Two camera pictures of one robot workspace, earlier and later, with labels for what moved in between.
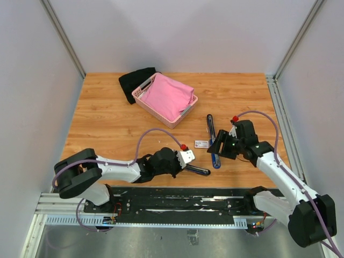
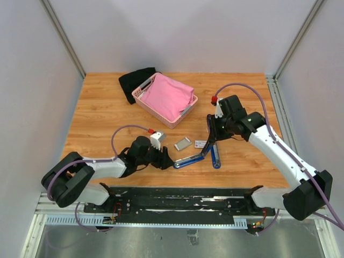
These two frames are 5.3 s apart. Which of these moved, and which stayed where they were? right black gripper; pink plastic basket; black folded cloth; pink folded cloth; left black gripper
Moved: left black gripper; right black gripper
Stayed: pink plastic basket; pink folded cloth; black folded cloth
